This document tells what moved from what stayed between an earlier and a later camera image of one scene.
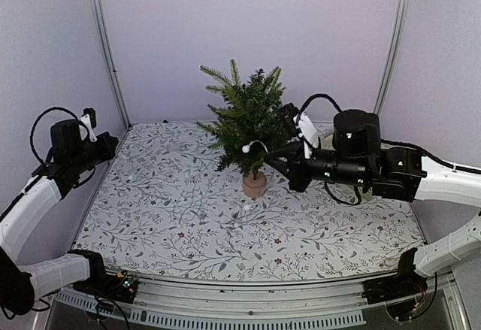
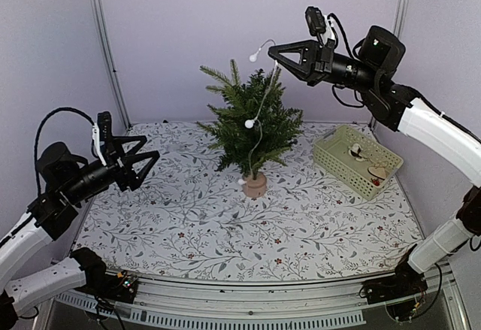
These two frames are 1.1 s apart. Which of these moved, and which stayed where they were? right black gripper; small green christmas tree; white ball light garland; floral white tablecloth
Moved: right black gripper; white ball light garland
Stayed: floral white tablecloth; small green christmas tree
